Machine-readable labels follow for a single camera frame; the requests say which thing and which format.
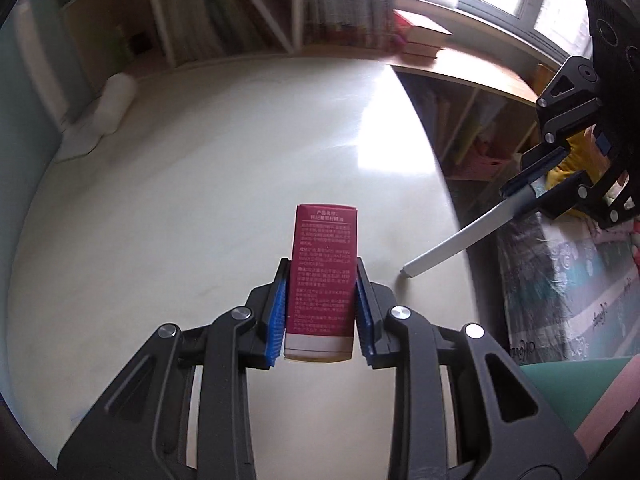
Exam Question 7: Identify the stacked books on sill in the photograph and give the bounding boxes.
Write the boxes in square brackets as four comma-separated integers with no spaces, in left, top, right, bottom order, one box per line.
[394,10,452,58]

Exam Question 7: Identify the white tissue roll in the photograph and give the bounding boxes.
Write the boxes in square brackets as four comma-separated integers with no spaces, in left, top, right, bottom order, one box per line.
[92,73,138,134]

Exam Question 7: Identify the dark red text box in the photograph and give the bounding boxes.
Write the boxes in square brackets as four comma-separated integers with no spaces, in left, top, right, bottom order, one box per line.
[284,204,358,363]

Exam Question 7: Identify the patterned bed blanket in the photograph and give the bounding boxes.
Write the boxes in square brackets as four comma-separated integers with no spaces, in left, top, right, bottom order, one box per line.
[497,214,639,364]

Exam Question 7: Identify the yellow pillow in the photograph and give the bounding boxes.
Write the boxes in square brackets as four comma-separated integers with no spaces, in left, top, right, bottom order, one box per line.
[546,127,610,190]

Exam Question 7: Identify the white desk lamp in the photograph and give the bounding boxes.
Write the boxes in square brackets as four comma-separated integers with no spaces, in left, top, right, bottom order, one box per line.
[12,0,102,162]

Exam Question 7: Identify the wooden bookshelf with books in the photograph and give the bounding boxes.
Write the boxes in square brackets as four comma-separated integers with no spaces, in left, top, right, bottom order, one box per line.
[58,0,394,90]

